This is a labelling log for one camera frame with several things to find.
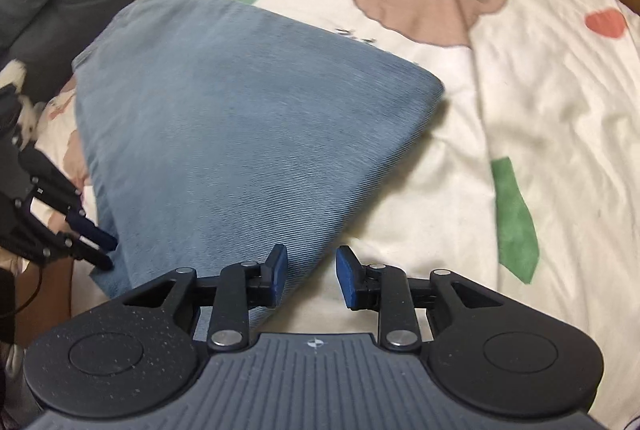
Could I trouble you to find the blue denim pants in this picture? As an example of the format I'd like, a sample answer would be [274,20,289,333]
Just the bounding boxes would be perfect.
[72,0,446,342]

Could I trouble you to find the bear printed bed sheet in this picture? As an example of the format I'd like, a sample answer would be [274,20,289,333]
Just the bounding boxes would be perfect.
[32,0,640,430]

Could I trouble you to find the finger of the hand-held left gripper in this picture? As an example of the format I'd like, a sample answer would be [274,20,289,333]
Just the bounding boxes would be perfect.
[30,210,115,272]
[22,149,119,250]

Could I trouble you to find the white fluffy spotted blanket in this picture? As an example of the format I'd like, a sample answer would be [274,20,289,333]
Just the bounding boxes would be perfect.
[0,59,47,151]

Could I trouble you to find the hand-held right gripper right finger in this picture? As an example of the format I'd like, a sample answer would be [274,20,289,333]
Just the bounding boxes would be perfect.
[335,246,503,352]

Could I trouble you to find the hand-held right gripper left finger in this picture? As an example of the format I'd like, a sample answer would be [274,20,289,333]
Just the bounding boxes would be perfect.
[122,244,290,352]

